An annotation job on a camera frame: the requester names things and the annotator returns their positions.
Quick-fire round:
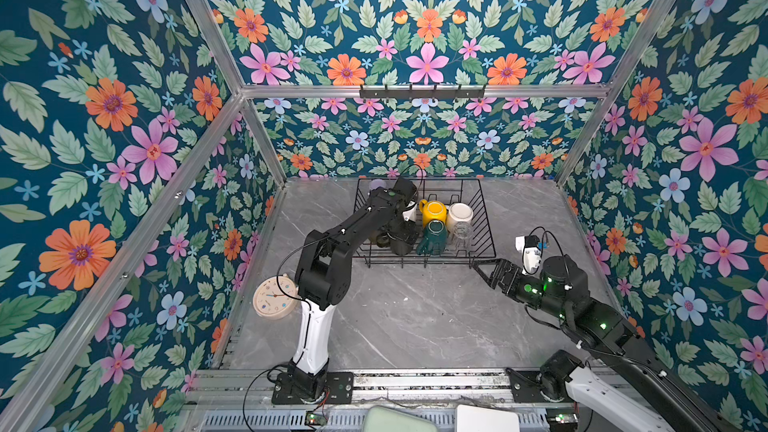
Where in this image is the clear glass cup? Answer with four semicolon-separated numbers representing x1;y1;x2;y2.
449;222;473;254

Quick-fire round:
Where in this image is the pale green tray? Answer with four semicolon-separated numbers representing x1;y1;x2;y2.
361;406;439;432

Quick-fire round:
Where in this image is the white fluted mug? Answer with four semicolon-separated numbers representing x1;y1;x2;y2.
402;202;418;222

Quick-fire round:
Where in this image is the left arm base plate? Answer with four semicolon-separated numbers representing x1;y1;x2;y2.
271;372;355;405

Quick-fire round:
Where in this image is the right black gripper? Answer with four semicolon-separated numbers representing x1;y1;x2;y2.
472;260;570;325

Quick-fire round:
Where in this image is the lilac plastic cup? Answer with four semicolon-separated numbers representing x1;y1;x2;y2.
369;179;387;192

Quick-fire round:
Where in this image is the black wall hook rail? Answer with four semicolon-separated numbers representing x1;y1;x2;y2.
358;84;486;101

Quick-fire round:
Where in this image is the olive tinted glass cup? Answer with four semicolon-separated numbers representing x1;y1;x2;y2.
374;233;390;248

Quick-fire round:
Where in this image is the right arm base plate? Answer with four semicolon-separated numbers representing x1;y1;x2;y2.
504;368;570;403

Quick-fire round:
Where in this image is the cream plate at left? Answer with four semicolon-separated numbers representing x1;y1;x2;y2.
252;275;299;320

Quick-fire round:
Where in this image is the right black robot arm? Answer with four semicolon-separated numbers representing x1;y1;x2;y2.
481;256;735;431

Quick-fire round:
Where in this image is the cream mug green handle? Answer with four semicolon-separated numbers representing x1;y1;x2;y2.
417;219;448;256

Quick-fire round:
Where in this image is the yellow mug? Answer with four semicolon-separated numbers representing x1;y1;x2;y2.
419;199;447;227

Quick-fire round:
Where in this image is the black mug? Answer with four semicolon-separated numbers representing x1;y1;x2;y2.
388;221;420;256

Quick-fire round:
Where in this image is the aluminium front rail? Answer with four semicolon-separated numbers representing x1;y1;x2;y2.
185;367;679;409

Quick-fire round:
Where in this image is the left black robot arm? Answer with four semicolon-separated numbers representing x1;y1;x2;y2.
286;178;419;401

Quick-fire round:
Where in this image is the white mug red inside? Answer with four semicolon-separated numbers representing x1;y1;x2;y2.
446;202;474;233

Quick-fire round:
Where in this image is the black wire dish rack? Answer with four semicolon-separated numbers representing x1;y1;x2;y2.
354;177;496;267

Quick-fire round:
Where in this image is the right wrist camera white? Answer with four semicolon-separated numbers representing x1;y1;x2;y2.
515;234;542;275

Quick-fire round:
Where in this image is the white box front edge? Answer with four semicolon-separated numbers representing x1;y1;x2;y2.
455;405;521;432

